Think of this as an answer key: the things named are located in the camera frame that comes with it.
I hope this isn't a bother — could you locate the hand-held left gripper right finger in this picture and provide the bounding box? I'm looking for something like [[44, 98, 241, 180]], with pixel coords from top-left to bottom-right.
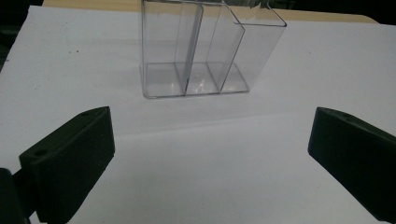
[[307, 106, 396, 224]]

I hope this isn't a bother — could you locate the clear plastic compartment organizer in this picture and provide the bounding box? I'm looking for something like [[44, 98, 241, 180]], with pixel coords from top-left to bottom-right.
[[139, 0, 288, 100]]

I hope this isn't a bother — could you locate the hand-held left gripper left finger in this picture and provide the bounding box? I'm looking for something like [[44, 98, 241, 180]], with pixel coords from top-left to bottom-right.
[[18, 105, 116, 224]]

